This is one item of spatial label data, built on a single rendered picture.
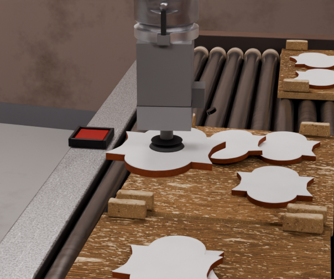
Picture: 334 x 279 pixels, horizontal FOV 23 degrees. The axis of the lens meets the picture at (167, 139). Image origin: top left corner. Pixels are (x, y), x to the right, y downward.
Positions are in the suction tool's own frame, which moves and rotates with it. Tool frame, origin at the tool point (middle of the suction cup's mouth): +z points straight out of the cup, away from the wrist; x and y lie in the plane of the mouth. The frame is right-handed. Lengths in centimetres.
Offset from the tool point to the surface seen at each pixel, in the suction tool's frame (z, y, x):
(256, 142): 16, 48, -13
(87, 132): 19, 59, 20
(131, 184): 18.3, 32.4, 8.4
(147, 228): 18.3, 16.2, 4.0
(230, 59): 20, 121, -9
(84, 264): 18.3, 4.6, 11.6
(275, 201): 17.3, 24.9, -15.4
